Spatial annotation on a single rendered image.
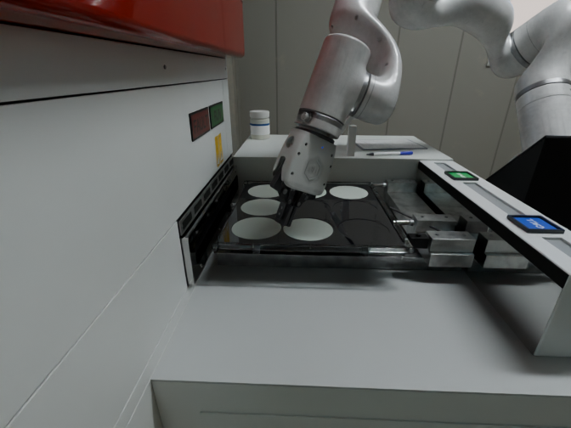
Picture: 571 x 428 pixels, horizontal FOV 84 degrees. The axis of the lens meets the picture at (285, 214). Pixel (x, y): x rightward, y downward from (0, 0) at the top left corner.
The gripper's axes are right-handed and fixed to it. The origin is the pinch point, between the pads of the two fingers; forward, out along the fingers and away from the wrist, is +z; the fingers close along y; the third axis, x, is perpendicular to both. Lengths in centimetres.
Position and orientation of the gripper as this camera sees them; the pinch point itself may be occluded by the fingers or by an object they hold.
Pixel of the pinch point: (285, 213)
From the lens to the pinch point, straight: 59.1
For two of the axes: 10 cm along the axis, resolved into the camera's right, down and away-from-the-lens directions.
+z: -3.4, 9.3, 1.5
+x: -5.8, -3.4, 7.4
